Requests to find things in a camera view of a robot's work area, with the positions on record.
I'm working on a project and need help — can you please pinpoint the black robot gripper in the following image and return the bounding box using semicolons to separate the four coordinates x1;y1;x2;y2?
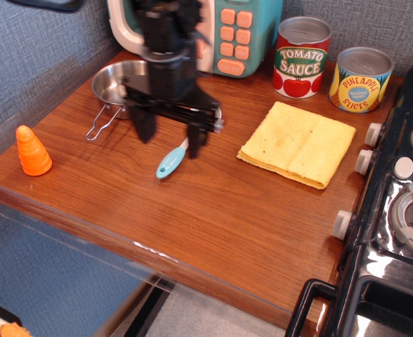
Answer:
122;51;223;159

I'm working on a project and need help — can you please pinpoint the white spatula with teal handle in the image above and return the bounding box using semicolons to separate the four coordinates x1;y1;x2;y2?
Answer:
155;108;223;179

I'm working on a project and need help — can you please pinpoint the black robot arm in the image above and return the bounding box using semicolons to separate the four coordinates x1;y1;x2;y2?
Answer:
122;1;223;159

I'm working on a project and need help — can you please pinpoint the folded yellow cloth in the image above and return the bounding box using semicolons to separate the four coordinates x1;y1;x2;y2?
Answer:
237;102;356;190

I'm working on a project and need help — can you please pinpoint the small steel pan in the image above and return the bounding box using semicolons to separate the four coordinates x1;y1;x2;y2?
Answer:
85;60;157;141

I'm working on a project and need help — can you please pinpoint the toy microwave oven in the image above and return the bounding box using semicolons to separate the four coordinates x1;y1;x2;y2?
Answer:
107;1;283;78

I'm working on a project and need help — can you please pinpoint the orange toy carrot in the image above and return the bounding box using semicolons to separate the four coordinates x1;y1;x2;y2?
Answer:
15;125;53;176

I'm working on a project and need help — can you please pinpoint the tomato sauce can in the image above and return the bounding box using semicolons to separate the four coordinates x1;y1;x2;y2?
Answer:
273;16;332;98

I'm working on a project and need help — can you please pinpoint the pineapple slices can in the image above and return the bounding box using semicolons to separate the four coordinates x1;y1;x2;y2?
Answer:
329;46;394;114

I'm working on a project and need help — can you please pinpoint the black toy stove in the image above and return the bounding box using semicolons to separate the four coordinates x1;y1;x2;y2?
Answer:
286;67;413;336

